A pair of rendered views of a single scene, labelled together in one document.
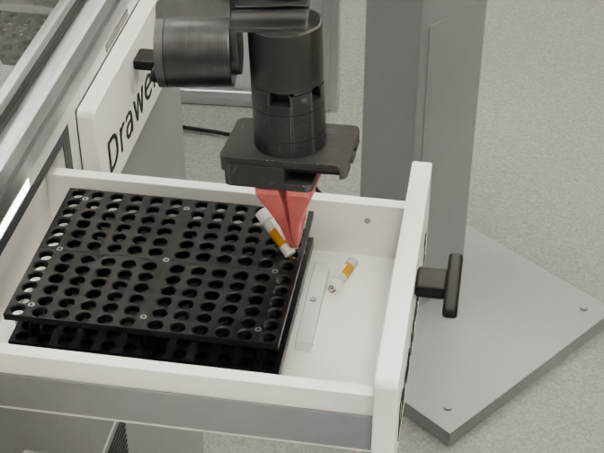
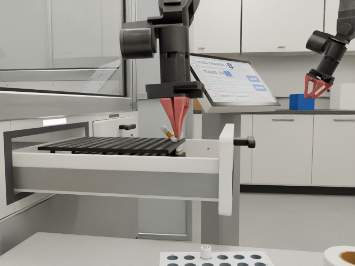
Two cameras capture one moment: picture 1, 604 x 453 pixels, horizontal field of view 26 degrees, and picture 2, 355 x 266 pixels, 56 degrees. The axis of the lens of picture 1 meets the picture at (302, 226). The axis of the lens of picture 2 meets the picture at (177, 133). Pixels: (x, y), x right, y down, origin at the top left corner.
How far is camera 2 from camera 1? 0.65 m
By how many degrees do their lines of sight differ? 32
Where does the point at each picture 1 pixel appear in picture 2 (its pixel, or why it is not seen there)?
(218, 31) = (147, 28)
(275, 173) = (168, 88)
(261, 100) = (163, 57)
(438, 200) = not seen: hidden behind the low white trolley
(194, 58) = (136, 36)
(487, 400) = not seen: outside the picture
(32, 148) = (69, 107)
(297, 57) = (178, 34)
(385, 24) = not seen: hidden behind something
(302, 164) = (180, 82)
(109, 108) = (106, 129)
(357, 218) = (204, 148)
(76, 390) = (64, 173)
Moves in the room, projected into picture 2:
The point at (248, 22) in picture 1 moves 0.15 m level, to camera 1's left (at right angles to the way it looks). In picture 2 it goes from (159, 27) to (78, 27)
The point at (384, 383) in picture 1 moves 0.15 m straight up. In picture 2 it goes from (224, 138) to (226, 23)
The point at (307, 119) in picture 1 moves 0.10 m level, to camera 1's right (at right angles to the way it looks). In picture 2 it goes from (183, 65) to (238, 64)
